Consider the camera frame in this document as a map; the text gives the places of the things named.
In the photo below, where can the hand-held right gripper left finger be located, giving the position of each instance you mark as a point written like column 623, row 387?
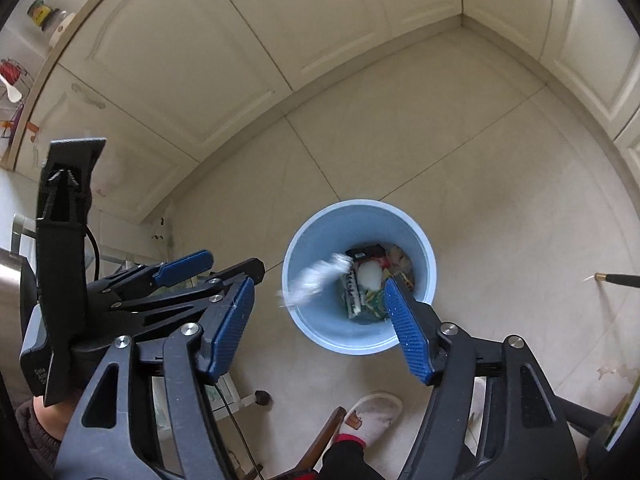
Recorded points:
column 227, row 330

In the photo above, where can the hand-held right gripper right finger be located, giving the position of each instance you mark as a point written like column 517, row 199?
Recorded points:
column 407, row 335

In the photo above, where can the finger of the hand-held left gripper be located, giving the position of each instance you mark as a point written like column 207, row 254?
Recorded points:
column 182, row 266
column 235, row 270

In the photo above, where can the light green snack packet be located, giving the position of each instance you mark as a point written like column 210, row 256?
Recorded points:
column 375, row 305

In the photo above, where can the clear plastic wrapper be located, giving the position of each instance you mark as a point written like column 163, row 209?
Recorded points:
column 312, row 282

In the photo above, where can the blue trash bin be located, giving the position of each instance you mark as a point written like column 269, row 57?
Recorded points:
column 325, row 230

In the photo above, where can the person's left forearm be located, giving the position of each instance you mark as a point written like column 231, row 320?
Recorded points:
column 37, row 440

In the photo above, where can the white sachet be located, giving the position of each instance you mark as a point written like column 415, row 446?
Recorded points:
column 354, row 295

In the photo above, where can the white steamed bun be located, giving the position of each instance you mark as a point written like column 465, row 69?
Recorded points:
column 370, row 275

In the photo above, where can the white cart with caster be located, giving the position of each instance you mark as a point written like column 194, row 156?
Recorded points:
column 262, row 397

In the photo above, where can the large ginger piece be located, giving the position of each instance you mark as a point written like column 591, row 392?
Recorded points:
column 400, row 259

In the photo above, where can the white slipper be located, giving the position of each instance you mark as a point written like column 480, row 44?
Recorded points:
column 372, row 415

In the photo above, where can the black food packet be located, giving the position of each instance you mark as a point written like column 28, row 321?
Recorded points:
column 367, row 251

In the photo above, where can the wooden chair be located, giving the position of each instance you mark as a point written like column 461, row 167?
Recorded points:
column 325, row 440

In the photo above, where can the person's leg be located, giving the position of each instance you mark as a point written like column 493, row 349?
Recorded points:
column 345, row 460

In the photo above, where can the red plastic item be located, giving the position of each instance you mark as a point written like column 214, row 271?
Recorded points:
column 10, row 70

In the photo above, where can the black furniture leg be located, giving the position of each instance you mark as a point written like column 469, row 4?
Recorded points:
column 590, row 417

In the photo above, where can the cream kitchen cabinet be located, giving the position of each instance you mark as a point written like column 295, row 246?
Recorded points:
column 200, row 60

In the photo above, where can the black gold-tipped stick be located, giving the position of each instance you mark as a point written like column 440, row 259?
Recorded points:
column 622, row 280

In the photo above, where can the yellow-label glass jar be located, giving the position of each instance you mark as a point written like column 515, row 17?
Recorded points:
column 42, row 12

